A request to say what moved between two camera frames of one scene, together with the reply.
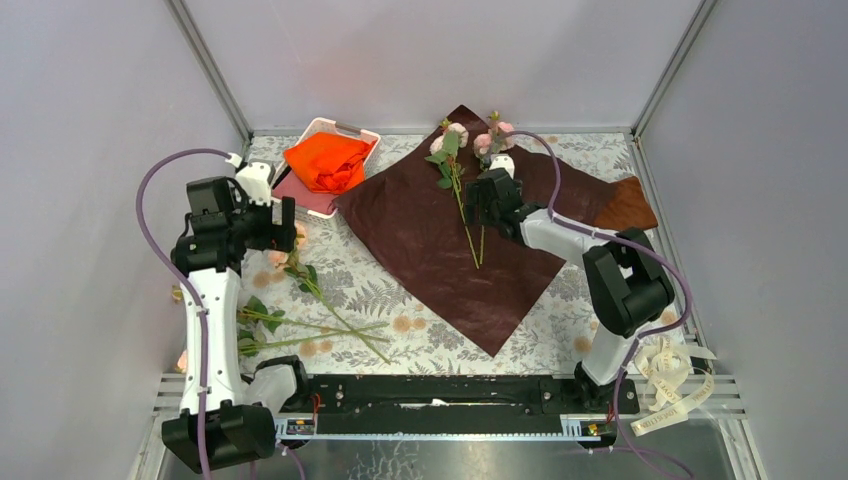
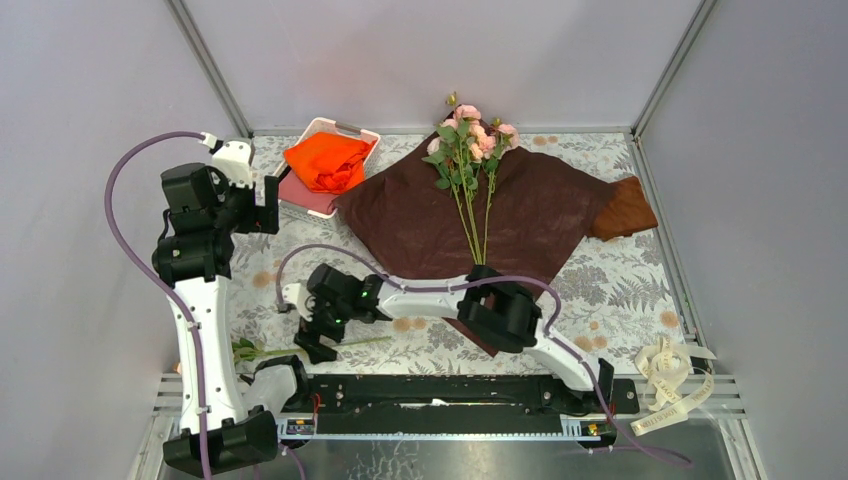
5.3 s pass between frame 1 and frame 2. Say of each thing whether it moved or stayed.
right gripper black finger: moved
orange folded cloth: stayed
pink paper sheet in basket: stayed
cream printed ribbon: stayed
